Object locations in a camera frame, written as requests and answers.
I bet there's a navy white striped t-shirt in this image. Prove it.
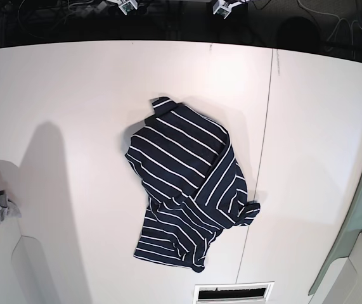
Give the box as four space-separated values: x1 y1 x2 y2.
125 97 261 273

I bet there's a white bin left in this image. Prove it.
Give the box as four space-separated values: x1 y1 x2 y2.
0 160 55 304

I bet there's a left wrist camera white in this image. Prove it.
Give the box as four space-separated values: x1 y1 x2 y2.
212 0 242 19

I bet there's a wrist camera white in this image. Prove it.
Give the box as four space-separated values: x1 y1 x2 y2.
212 0 242 19
108 0 138 15

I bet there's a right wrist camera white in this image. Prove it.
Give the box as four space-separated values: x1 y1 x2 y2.
108 0 138 15

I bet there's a white cables background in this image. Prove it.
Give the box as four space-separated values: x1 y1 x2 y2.
297 1 362 46

